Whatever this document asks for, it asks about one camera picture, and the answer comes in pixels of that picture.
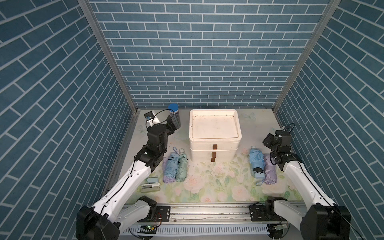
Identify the light blue umbrella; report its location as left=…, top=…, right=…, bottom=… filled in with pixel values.
left=249, top=146, right=266, bottom=184
left=164, top=147, right=179, bottom=180

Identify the white plastic drawer cabinet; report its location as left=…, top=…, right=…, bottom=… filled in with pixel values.
left=189, top=109, right=242, bottom=163

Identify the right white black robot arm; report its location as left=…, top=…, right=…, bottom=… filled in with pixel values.
left=249, top=127, right=352, bottom=240

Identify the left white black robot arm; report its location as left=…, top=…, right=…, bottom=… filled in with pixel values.
left=76, top=112, right=177, bottom=240

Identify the purple folded umbrella right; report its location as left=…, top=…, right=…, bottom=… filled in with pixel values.
left=264, top=154, right=277, bottom=185

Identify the purple folded umbrella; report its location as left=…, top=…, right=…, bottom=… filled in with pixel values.
left=264, top=154, right=277, bottom=185
left=163, top=159, right=177, bottom=184

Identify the purple folded umbrella left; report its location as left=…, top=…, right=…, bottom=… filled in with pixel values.
left=163, top=159, right=177, bottom=184

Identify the green folded umbrella left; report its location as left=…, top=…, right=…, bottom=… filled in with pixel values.
left=175, top=149, right=188, bottom=183

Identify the blue lid pencil tube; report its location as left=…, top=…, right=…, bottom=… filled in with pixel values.
left=168, top=103, right=181, bottom=129

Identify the floral table mat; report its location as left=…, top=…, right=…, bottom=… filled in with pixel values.
left=145, top=109, right=302, bottom=203

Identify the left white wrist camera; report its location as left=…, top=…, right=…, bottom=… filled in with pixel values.
left=144, top=111, right=160, bottom=128

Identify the metal base rail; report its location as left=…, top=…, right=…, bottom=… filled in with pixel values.
left=119, top=201, right=310, bottom=226

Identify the white slotted cable duct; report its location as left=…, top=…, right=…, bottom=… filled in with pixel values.
left=120, top=224, right=270, bottom=237

